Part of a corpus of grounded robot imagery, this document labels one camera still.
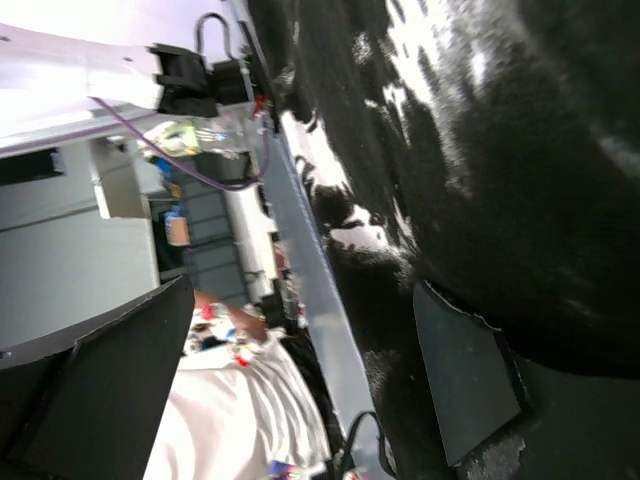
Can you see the black white tie-dye trousers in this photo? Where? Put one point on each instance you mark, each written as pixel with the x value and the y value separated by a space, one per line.
pixel 492 151

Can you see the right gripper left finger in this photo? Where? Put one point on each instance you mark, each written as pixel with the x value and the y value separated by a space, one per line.
pixel 85 402

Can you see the aluminium rail frame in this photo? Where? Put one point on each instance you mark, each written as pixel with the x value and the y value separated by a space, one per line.
pixel 298 161

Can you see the person in white shirt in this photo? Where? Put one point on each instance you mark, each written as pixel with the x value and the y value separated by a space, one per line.
pixel 239 406

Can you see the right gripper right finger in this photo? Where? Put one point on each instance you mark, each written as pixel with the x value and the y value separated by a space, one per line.
pixel 502 416

